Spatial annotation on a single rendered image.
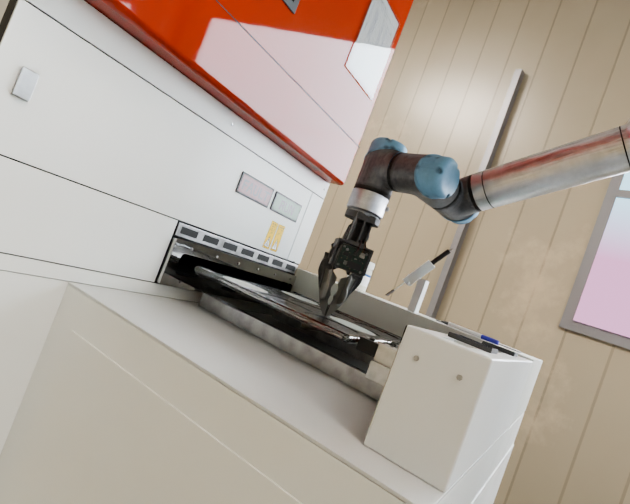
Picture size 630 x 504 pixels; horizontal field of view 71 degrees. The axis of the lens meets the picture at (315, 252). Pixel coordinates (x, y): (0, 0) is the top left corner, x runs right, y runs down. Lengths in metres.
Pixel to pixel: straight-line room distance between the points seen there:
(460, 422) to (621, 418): 1.95
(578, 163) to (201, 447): 0.71
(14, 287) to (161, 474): 0.36
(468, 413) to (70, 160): 0.64
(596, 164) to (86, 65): 0.80
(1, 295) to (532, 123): 2.66
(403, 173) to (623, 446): 1.85
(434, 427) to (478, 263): 2.21
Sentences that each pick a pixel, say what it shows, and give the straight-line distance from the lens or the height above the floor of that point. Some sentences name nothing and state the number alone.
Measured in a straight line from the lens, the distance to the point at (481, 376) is 0.48.
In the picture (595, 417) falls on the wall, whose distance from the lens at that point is 2.43.
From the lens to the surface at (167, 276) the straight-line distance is 0.90.
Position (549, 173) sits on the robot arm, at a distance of 0.86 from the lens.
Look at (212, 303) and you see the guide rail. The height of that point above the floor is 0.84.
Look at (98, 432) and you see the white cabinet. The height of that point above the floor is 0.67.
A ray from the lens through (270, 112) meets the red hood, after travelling 0.95.
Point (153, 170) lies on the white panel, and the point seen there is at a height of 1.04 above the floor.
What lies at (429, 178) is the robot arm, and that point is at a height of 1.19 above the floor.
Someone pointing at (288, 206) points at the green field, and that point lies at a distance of 1.12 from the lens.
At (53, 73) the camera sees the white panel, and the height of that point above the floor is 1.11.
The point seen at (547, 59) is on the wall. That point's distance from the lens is 3.11.
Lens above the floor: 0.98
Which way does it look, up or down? 2 degrees up
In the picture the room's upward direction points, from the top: 21 degrees clockwise
